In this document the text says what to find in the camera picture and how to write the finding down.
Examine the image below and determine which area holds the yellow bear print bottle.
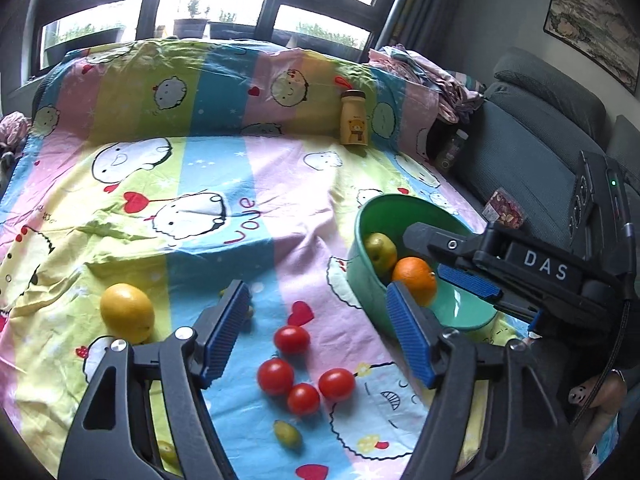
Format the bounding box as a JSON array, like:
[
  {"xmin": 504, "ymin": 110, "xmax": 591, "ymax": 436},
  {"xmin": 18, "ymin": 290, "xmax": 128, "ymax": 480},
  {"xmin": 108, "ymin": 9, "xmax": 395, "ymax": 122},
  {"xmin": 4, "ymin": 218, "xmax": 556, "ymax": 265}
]
[{"xmin": 334, "ymin": 76, "xmax": 369, "ymax": 147}]

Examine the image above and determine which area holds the person's right hand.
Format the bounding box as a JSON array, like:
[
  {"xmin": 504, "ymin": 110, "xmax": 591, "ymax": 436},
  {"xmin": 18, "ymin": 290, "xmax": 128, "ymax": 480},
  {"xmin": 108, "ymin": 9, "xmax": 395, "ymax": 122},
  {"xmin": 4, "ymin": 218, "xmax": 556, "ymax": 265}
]
[{"xmin": 567, "ymin": 372, "xmax": 628, "ymax": 461}]

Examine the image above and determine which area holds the orange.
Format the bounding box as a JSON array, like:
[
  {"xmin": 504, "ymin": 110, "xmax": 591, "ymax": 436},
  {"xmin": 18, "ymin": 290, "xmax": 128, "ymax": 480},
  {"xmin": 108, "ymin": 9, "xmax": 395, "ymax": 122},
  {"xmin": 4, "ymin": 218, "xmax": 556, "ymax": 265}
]
[{"xmin": 391, "ymin": 256, "xmax": 438, "ymax": 307}]

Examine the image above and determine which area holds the grey curtain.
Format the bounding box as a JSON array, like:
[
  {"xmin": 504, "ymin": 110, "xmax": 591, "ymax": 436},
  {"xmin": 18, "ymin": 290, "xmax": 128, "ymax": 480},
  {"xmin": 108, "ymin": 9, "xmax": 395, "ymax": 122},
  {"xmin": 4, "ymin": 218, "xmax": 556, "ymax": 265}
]
[{"xmin": 372, "ymin": 0, "xmax": 476, "ymax": 56}]

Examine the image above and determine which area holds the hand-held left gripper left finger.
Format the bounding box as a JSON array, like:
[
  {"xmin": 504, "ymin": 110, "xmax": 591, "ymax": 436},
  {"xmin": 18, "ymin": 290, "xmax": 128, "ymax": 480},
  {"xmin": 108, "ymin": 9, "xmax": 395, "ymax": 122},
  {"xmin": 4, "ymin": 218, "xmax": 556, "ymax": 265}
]
[{"xmin": 59, "ymin": 280, "xmax": 252, "ymax": 480}]

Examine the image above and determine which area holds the green plastic bowl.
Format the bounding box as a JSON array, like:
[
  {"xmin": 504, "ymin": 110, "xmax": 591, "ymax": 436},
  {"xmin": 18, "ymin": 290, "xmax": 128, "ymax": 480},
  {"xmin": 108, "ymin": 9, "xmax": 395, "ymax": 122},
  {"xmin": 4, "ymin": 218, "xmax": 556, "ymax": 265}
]
[{"xmin": 347, "ymin": 194, "xmax": 500, "ymax": 343}]

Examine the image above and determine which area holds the yellow-green pear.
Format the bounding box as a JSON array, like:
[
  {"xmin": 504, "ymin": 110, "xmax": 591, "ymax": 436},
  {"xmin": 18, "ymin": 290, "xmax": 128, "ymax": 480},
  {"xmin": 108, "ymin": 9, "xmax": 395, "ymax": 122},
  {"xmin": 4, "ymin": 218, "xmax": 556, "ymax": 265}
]
[{"xmin": 363, "ymin": 232, "xmax": 398, "ymax": 276}]

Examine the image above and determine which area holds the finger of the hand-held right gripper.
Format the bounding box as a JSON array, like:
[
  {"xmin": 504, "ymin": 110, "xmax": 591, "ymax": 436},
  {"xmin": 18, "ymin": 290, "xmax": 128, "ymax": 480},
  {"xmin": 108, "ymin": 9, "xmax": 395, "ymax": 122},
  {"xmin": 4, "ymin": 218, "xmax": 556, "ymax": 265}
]
[
  {"xmin": 437, "ymin": 265, "xmax": 545, "ymax": 327},
  {"xmin": 402, "ymin": 221, "xmax": 490, "ymax": 272}
]

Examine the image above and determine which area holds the clear snack packet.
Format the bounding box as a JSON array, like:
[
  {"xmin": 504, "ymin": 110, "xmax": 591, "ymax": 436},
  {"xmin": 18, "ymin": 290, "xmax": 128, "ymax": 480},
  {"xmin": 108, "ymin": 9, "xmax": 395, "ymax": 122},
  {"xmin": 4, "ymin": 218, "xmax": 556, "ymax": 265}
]
[{"xmin": 482, "ymin": 187, "xmax": 527, "ymax": 229}]

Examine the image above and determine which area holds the pile of pink clothes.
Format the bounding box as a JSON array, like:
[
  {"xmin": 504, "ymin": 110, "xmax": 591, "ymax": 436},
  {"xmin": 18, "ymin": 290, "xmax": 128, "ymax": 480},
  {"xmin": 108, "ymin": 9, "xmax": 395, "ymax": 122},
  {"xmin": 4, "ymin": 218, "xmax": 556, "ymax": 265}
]
[{"xmin": 369, "ymin": 44, "xmax": 486, "ymax": 123}]

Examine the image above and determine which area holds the grey sofa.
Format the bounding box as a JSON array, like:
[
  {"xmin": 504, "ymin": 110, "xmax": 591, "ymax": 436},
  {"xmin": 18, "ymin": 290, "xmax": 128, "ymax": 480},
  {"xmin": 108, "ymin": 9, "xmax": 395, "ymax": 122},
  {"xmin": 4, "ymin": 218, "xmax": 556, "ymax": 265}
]
[{"xmin": 430, "ymin": 47, "xmax": 640, "ymax": 241}]

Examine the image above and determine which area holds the dark framed window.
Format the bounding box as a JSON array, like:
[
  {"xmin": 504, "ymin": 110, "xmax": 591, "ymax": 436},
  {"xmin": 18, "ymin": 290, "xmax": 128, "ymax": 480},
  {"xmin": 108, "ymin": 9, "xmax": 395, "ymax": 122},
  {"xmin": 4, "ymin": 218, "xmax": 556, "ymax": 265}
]
[{"xmin": 0, "ymin": 0, "xmax": 418, "ymax": 86}]

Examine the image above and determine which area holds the dark drink bottle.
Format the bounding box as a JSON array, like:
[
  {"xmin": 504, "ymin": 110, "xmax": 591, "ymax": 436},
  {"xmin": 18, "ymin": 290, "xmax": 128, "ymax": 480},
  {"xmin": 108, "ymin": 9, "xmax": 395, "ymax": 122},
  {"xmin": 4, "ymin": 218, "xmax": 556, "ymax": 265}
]
[{"xmin": 434, "ymin": 129, "xmax": 470, "ymax": 171}]

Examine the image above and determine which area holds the yellow lemon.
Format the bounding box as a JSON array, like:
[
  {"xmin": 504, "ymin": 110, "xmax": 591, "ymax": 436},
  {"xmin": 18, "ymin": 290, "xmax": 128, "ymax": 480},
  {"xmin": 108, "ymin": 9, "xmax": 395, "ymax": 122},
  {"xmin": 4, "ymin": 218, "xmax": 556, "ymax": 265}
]
[{"xmin": 100, "ymin": 283, "xmax": 156, "ymax": 345}]

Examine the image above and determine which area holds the landscape wall painting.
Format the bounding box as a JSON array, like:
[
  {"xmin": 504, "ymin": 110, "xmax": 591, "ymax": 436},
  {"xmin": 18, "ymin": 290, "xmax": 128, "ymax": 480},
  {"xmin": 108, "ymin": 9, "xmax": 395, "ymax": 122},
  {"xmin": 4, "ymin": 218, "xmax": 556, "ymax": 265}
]
[{"xmin": 544, "ymin": 0, "xmax": 640, "ymax": 93}]

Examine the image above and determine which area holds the dark planter with shrub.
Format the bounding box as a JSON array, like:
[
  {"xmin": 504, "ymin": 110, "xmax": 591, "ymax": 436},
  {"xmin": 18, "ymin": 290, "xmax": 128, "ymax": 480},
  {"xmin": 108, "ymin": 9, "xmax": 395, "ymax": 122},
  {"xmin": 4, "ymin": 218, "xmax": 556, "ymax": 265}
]
[{"xmin": 173, "ymin": 0, "xmax": 208, "ymax": 39}]

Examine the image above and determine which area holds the red cherry tomato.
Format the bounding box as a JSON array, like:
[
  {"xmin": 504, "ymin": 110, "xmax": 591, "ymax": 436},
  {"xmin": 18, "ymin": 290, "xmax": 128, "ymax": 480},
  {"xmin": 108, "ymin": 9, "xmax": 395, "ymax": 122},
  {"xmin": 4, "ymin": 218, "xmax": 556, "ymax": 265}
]
[
  {"xmin": 318, "ymin": 367, "xmax": 357, "ymax": 402},
  {"xmin": 286, "ymin": 382, "xmax": 321, "ymax": 417},
  {"xmin": 273, "ymin": 325, "xmax": 311, "ymax": 356},
  {"xmin": 256, "ymin": 357, "xmax": 296, "ymax": 397}
]

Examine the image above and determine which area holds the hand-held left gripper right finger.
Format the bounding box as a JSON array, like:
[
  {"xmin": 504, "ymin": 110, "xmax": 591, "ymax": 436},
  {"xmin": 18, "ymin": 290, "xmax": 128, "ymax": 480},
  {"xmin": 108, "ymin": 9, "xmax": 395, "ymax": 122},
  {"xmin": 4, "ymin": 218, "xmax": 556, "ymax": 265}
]
[{"xmin": 386, "ymin": 281, "xmax": 583, "ymax": 480}]

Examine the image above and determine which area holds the crumpled pink cloth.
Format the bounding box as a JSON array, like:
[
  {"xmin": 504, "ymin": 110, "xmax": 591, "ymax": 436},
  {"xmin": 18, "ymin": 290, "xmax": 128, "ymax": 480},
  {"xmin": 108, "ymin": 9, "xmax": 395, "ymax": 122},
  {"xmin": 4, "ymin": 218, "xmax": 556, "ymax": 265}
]
[{"xmin": 0, "ymin": 112, "xmax": 33, "ymax": 161}]

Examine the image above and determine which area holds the long dark planter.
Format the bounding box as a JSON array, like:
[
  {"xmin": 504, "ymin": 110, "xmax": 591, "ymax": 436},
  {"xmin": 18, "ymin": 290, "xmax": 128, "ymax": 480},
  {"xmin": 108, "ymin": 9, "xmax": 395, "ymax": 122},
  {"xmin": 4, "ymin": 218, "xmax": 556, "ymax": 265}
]
[{"xmin": 45, "ymin": 24, "xmax": 126, "ymax": 47}]

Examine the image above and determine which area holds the colourful cartoon printed blanket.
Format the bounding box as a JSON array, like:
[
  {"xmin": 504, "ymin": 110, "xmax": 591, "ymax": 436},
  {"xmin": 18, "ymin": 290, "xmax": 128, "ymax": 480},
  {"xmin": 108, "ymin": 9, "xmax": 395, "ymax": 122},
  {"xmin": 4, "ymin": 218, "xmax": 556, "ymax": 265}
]
[{"xmin": 0, "ymin": 37, "xmax": 531, "ymax": 480}]

